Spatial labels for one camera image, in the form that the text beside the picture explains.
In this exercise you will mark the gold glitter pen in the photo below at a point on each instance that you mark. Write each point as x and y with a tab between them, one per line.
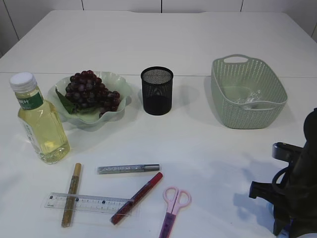
69	204

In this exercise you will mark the clear plastic ruler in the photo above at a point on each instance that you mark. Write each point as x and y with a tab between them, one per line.
85	203

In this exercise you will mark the green woven plastic basket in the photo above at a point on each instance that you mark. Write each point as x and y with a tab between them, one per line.
228	79

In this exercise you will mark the blue handled scissors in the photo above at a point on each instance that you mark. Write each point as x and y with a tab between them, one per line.
286	231

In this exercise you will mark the silver glitter pen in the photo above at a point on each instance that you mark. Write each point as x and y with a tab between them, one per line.
104	170

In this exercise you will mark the clear plastic sheet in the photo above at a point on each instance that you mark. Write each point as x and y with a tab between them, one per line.
248	97

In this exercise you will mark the green wavy plastic plate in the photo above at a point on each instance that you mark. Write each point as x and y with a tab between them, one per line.
113	82

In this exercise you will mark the red marker pen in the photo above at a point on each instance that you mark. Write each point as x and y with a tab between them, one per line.
129	205

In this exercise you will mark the black mesh pen holder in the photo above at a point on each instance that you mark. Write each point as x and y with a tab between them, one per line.
157	83

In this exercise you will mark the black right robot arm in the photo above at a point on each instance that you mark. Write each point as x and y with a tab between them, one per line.
308	156

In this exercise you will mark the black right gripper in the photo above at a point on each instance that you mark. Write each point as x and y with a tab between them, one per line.
293	194

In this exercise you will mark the red artificial grape bunch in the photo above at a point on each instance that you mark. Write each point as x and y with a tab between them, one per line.
86	92

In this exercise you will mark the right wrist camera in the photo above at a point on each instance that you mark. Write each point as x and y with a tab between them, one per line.
286	152

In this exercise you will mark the pink handled scissors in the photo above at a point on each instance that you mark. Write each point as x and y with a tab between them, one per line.
173	207

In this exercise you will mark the yellow liquid plastic bottle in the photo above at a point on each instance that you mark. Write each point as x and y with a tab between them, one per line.
39	119

